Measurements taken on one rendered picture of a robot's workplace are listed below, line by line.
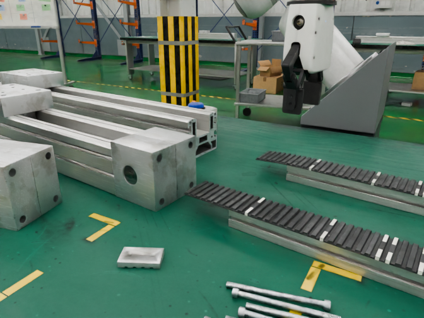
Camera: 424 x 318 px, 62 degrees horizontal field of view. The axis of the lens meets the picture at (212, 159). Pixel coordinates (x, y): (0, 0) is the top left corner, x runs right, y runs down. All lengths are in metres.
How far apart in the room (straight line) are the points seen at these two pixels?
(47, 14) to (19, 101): 5.37
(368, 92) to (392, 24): 7.17
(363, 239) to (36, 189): 0.44
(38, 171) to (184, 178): 0.21
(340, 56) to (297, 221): 0.66
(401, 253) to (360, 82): 0.60
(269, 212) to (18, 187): 0.34
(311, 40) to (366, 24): 7.62
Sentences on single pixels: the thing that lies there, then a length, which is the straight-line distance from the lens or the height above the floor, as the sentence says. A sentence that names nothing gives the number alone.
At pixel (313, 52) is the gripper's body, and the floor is 1.00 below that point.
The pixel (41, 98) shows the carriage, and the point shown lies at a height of 0.89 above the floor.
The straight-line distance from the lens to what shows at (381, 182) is 0.61.
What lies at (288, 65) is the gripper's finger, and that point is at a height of 0.99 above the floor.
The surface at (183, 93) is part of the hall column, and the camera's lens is 3.90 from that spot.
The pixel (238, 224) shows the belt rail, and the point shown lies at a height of 0.79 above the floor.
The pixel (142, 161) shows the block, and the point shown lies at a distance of 0.52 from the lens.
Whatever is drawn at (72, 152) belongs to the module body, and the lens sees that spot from 0.66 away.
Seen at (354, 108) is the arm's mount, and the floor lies 0.84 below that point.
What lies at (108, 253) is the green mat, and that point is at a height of 0.78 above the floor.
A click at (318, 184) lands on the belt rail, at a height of 0.79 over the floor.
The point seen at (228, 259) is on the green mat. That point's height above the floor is 0.78.
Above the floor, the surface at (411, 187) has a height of 0.81.
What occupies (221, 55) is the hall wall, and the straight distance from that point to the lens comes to 9.24.
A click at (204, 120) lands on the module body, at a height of 0.85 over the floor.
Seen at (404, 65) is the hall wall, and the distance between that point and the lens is 8.15.
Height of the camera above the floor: 1.05
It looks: 21 degrees down
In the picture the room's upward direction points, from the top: straight up
